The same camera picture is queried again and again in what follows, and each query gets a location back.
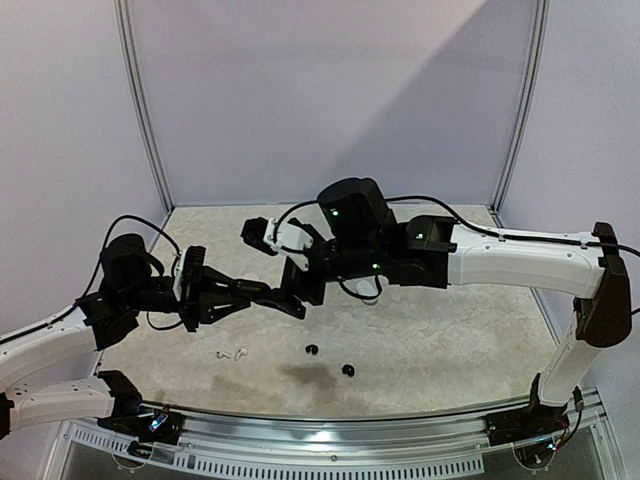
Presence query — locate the metal corner post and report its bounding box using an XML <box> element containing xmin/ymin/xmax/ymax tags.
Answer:
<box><xmin>490</xmin><ymin>0</ymin><xmax>550</xmax><ymax>216</ymax></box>
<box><xmin>114</xmin><ymin>0</ymin><xmax>175</xmax><ymax>214</ymax></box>

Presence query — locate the left metal corner post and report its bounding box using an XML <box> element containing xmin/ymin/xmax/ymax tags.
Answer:
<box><xmin>114</xmin><ymin>0</ymin><xmax>175</xmax><ymax>214</ymax></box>

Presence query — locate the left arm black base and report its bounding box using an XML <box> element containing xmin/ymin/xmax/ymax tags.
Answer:
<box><xmin>97</xmin><ymin>406</ymin><xmax>186</xmax><ymax>446</ymax></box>

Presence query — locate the black oval charging case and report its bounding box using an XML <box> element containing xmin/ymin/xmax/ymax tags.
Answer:
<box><xmin>230</xmin><ymin>279</ymin><xmax>278</xmax><ymax>303</ymax></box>

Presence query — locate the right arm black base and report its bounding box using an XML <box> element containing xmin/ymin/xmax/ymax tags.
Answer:
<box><xmin>483</xmin><ymin>405</ymin><xmax>569</xmax><ymax>446</ymax></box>

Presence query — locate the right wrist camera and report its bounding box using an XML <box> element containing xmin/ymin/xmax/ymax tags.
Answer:
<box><xmin>241</xmin><ymin>217</ymin><xmax>314</xmax><ymax>271</ymax></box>

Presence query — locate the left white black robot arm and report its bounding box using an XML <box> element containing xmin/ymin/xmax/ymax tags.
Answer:
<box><xmin>1</xmin><ymin>234</ymin><xmax>251</xmax><ymax>440</ymax></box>

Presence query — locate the right metal corner post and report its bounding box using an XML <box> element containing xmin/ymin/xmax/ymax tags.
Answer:
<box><xmin>490</xmin><ymin>0</ymin><xmax>550</xmax><ymax>216</ymax></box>

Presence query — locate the aluminium front rail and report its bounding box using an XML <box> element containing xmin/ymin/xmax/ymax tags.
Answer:
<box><xmin>46</xmin><ymin>390</ymin><xmax>624</xmax><ymax>479</ymax></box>

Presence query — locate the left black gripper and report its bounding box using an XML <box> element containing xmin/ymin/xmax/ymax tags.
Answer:
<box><xmin>123</xmin><ymin>266</ymin><xmax>251</xmax><ymax>333</ymax></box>

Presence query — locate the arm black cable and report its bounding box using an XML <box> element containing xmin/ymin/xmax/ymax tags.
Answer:
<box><xmin>74</xmin><ymin>214</ymin><xmax>186</xmax><ymax>331</ymax></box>
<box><xmin>274</xmin><ymin>194</ymin><xmax>640</xmax><ymax>316</ymax></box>

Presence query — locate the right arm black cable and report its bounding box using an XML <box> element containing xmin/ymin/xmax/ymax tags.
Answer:
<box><xmin>274</xmin><ymin>194</ymin><xmax>640</xmax><ymax>316</ymax></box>

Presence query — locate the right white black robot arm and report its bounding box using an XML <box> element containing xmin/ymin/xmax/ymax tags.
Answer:
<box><xmin>263</xmin><ymin>177</ymin><xmax>632</xmax><ymax>436</ymax></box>

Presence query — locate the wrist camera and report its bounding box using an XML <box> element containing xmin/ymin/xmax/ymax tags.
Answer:
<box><xmin>173</xmin><ymin>245</ymin><xmax>206</xmax><ymax>305</ymax></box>
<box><xmin>241</xmin><ymin>217</ymin><xmax>314</xmax><ymax>271</ymax></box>

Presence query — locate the black earbud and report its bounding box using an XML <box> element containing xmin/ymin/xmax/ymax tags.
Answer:
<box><xmin>342</xmin><ymin>365</ymin><xmax>355</xmax><ymax>377</ymax></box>
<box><xmin>305</xmin><ymin>344</ymin><xmax>319</xmax><ymax>355</ymax></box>

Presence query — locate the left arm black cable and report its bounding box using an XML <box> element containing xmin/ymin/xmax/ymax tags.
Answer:
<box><xmin>74</xmin><ymin>214</ymin><xmax>186</xmax><ymax>331</ymax></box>

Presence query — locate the white earbud charging case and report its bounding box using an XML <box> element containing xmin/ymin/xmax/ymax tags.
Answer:
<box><xmin>355</xmin><ymin>278</ymin><xmax>380</xmax><ymax>305</ymax></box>

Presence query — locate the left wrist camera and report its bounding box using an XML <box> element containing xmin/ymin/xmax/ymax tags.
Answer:
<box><xmin>173</xmin><ymin>245</ymin><xmax>206</xmax><ymax>305</ymax></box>

